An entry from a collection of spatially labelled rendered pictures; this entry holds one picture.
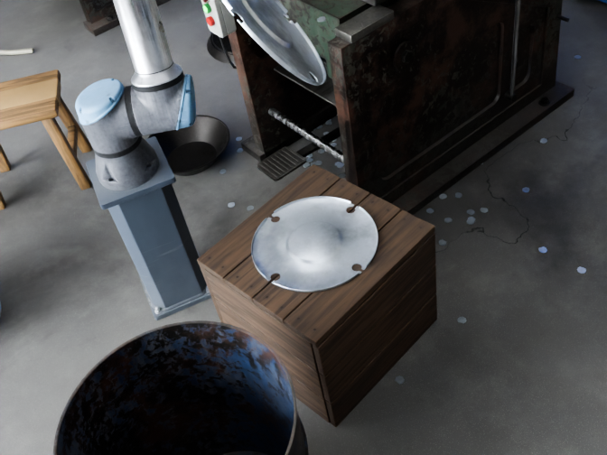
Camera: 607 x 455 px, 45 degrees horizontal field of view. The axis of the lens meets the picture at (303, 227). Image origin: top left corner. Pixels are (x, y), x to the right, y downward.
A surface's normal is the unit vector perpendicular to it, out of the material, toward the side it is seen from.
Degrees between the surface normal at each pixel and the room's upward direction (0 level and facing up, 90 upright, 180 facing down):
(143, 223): 90
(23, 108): 0
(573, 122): 0
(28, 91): 0
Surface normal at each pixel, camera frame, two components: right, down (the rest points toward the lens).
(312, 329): -0.14, -0.69
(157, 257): 0.40, 0.62
